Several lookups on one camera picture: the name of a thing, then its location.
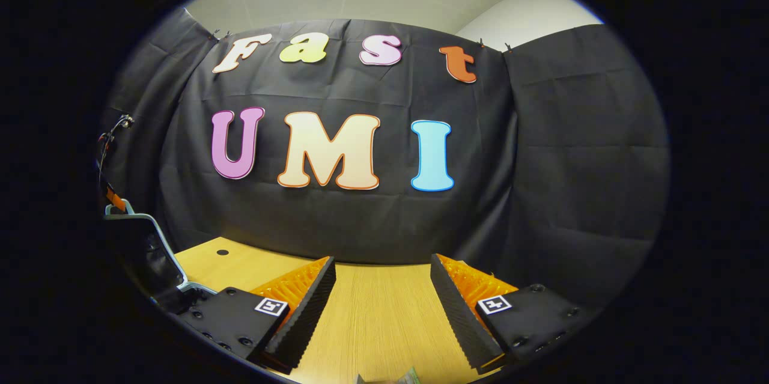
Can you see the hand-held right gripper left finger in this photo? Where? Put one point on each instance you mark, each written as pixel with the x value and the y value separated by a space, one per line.
pixel 312 312

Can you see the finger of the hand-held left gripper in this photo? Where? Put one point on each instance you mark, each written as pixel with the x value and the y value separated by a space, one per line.
pixel 116 199

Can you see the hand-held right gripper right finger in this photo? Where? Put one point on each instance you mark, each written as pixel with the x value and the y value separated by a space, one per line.
pixel 456 312

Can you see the light blue suitcase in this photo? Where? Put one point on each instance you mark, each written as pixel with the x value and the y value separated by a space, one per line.
pixel 150 264

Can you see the pale green skincare tube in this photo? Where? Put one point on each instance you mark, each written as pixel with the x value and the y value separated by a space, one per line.
pixel 390 377

